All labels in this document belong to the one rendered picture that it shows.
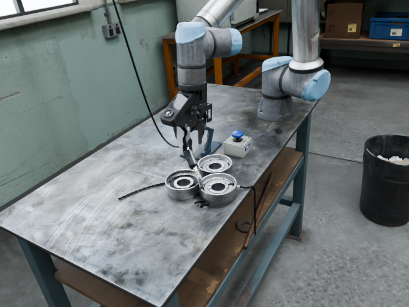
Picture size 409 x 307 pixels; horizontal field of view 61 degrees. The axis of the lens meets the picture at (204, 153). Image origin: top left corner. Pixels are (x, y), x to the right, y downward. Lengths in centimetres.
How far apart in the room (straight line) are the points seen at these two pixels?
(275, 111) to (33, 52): 165
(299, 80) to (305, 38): 14
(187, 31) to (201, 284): 71
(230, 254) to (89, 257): 47
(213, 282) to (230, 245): 16
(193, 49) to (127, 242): 50
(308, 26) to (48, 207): 96
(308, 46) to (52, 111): 186
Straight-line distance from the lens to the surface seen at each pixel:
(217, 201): 93
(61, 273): 125
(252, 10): 345
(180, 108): 90
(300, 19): 120
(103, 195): 107
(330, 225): 214
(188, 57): 90
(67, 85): 266
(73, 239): 95
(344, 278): 188
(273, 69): 134
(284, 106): 139
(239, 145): 113
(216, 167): 109
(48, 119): 260
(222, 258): 115
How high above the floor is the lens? 139
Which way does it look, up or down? 30 degrees down
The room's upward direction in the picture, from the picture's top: 5 degrees counter-clockwise
